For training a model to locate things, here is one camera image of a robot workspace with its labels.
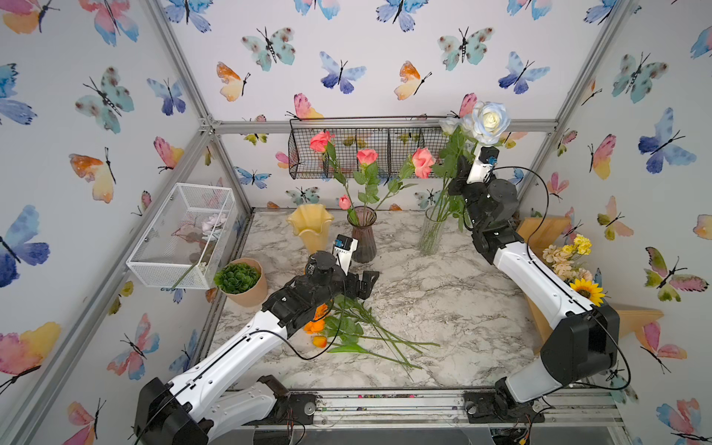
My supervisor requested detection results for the potted green succulent plant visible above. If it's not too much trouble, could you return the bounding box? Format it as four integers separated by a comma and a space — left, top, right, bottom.
213, 258, 268, 308

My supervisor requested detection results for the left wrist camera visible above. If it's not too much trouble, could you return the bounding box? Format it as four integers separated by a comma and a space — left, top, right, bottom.
332, 235, 358, 274

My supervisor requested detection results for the pink rose pair stem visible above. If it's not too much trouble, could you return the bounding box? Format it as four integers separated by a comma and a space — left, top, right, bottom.
309, 131, 380, 208

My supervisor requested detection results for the clear glass vase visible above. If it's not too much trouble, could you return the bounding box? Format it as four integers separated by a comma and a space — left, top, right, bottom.
418, 206, 448, 256

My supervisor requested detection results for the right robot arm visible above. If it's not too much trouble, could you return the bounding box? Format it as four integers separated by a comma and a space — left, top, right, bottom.
448, 156, 619, 410

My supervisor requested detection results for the purple glass vase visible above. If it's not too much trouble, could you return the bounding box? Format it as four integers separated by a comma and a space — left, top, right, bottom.
348, 206, 378, 263

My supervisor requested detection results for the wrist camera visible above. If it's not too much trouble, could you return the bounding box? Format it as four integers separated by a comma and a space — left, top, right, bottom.
332, 235, 358, 274
467, 146, 500, 185

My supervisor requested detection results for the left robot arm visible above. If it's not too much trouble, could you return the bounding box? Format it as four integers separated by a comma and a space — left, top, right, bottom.
133, 250, 379, 444

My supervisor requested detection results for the orange ranunculus flower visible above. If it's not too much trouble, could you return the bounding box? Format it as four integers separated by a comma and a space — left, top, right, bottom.
304, 304, 330, 335

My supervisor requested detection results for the orange tulip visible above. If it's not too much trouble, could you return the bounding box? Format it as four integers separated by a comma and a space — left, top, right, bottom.
313, 336, 420, 369

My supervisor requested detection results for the white mesh wall basket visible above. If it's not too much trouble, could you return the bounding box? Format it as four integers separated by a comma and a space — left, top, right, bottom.
126, 183, 237, 290

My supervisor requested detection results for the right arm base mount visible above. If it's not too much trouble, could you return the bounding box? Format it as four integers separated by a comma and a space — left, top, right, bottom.
463, 378, 537, 424

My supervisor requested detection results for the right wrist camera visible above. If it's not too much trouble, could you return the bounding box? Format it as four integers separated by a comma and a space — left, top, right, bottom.
467, 146, 500, 185

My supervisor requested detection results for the black wire wall basket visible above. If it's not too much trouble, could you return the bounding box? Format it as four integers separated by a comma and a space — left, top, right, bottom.
287, 115, 452, 181

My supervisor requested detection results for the yellow ruffled vase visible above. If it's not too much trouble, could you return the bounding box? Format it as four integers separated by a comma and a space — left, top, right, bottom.
287, 204, 335, 254

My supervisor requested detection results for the sunflower bouquet in vase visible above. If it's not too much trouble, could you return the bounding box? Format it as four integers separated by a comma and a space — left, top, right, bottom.
543, 235, 606, 307

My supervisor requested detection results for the wooden corner shelf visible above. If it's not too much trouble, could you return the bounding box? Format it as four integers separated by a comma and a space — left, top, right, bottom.
516, 216, 666, 352

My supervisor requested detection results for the pink tulip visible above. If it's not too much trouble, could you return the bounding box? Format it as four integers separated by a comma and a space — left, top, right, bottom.
339, 195, 360, 226

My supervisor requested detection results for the pink rose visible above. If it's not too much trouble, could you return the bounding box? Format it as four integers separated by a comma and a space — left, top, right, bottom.
372, 146, 438, 212

